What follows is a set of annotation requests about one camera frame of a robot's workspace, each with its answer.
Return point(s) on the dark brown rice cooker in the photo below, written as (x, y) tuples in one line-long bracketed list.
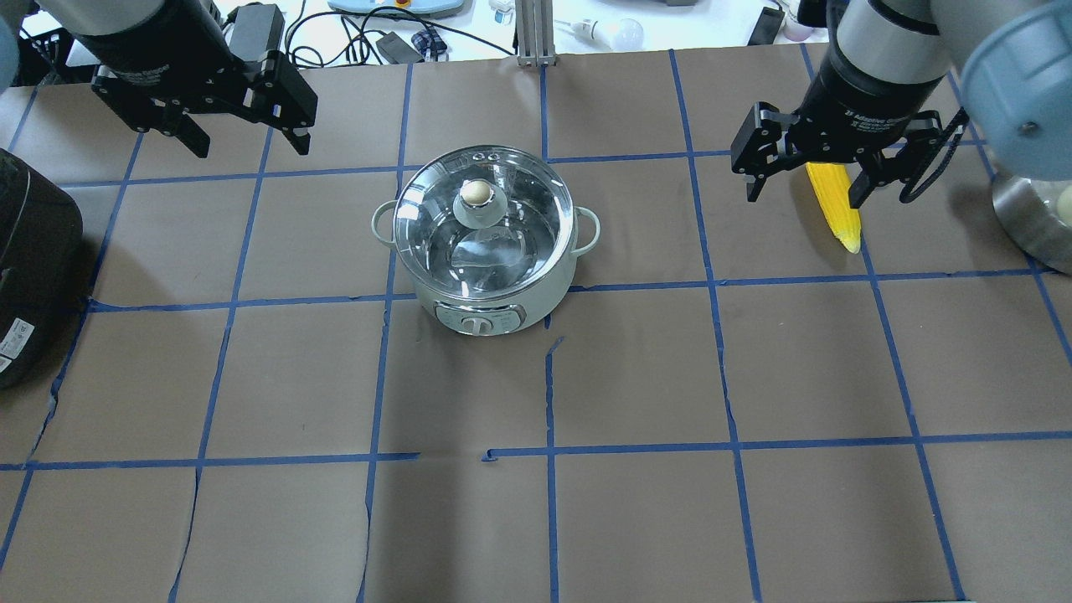
[(41, 231)]

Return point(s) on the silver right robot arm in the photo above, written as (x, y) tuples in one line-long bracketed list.
[(900, 79)]

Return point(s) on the white light bulb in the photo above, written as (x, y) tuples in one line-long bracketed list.
[(625, 34)]

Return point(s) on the steel steamer pot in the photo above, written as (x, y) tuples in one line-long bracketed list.
[(1023, 207)]

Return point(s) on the white steamed bun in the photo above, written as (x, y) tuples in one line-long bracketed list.
[(1063, 205)]

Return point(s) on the glass pot lid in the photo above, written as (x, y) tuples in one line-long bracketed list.
[(484, 222)]

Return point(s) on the yellow corn cob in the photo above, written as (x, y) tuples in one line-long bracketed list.
[(830, 183)]

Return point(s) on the aluminium frame post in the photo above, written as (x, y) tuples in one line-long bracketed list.
[(533, 30)]

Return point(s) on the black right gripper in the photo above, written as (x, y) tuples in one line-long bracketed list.
[(863, 99)]

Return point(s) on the pale green electric pot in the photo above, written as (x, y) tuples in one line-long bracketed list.
[(513, 313)]

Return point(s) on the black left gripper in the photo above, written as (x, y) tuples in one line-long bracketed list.
[(149, 50)]

